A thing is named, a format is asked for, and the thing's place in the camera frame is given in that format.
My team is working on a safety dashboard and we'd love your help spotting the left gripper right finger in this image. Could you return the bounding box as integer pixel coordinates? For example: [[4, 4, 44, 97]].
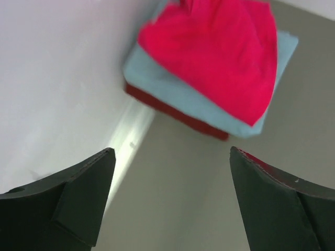
[[230, 147, 334, 250]]

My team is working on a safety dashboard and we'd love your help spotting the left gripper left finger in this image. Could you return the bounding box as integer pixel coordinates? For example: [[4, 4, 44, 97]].
[[1, 148, 116, 251]]

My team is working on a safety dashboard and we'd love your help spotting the folded dark red t shirt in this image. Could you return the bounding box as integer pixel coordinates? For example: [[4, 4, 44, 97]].
[[125, 82, 229, 141]]

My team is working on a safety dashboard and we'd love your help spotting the folded light blue t shirt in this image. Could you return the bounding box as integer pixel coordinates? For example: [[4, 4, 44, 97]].
[[123, 28, 299, 139]]

